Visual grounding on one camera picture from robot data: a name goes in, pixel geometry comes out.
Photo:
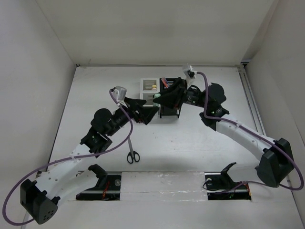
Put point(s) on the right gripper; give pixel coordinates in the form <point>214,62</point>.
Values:
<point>174,96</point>

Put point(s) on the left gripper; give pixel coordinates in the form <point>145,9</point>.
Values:
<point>146,112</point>

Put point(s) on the orange pen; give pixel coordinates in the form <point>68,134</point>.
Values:
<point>166,83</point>

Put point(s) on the red pen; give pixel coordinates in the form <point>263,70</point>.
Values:
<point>164,83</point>

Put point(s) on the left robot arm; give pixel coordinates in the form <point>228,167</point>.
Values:
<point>81,170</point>

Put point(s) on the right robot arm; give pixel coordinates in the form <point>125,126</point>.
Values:
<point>275,156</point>

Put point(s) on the black slotted container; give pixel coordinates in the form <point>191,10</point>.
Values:
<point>164,111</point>

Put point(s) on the white slotted container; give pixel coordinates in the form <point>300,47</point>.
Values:
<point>146,92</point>

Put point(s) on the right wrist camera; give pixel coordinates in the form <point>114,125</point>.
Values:
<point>189,72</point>

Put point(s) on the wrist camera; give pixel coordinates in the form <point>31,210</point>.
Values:
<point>189,72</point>
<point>118,93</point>

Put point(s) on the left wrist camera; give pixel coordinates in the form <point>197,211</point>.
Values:
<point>118,93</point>

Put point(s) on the black handled scissors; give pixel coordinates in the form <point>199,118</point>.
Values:
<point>132,156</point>

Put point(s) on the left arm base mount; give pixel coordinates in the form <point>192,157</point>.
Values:
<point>107,187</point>

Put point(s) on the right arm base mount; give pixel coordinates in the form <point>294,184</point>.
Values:
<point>217,185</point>

